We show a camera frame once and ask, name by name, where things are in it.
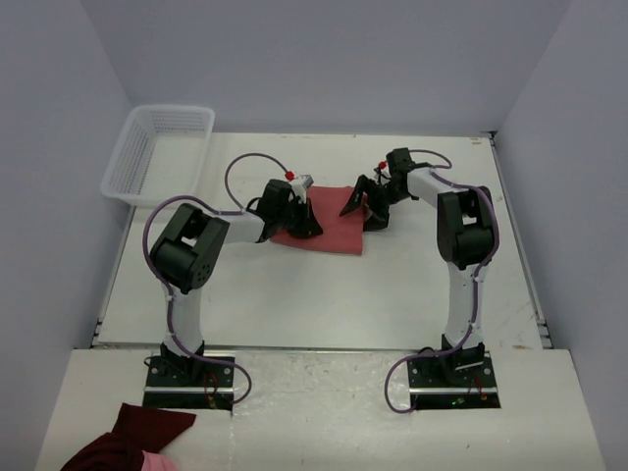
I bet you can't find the white plastic laundry basket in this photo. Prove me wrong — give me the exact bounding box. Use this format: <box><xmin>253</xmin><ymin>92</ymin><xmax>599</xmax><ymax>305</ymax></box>
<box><xmin>100</xmin><ymin>104</ymin><xmax>215</xmax><ymax>207</ymax></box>

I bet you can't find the dark maroon t-shirt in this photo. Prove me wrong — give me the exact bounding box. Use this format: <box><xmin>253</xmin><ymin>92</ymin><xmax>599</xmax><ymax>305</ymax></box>
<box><xmin>62</xmin><ymin>403</ymin><xmax>196</xmax><ymax>471</ymax></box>

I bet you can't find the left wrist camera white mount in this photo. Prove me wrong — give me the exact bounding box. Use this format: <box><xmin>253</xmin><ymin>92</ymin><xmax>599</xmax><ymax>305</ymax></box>
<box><xmin>289</xmin><ymin>174</ymin><xmax>313</xmax><ymax>204</ymax></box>

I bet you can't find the pink cloth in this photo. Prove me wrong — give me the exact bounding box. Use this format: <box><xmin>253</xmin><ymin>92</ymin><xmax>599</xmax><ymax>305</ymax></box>
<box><xmin>140</xmin><ymin>451</ymin><xmax>179</xmax><ymax>471</ymax></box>

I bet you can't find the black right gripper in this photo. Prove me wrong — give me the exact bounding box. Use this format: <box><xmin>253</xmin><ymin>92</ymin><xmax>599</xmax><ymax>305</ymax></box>
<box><xmin>341</xmin><ymin>176</ymin><xmax>412</xmax><ymax>234</ymax></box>

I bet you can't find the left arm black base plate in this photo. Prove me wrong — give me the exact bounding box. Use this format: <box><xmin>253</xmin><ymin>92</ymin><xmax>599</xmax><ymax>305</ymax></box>
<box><xmin>141</xmin><ymin>354</ymin><xmax>235</xmax><ymax>412</ymax></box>

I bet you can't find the salmon red t-shirt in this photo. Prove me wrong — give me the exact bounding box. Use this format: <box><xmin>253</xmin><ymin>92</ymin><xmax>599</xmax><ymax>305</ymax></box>
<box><xmin>271</xmin><ymin>186</ymin><xmax>365</xmax><ymax>255</ymax></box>

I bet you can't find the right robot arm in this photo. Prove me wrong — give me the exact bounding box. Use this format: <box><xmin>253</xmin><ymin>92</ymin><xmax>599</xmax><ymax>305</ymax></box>
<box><xmin>340</xmin><ymin>147</ymin><xmax>500</xmax><ymax>386</ymax></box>

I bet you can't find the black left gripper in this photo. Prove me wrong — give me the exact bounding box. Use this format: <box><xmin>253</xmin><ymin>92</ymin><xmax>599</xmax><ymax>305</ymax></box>
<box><xmin>275</xmin><ymin>198</ymin><xmax>322</xmax><ymax>237</ymax></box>

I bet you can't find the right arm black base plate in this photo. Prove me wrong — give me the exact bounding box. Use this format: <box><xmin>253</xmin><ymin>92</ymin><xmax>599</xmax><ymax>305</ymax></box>
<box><xmin>407</xmin><ymin>353</ymin><xmax>500</xmax><ymax>411</ymax></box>

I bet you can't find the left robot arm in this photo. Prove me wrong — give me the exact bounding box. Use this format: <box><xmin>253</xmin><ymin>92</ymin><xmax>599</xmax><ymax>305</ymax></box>
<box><xmin>142</xmin><ymin>175</ymin><xmax>323</xmax><ymax>386</ymax></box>

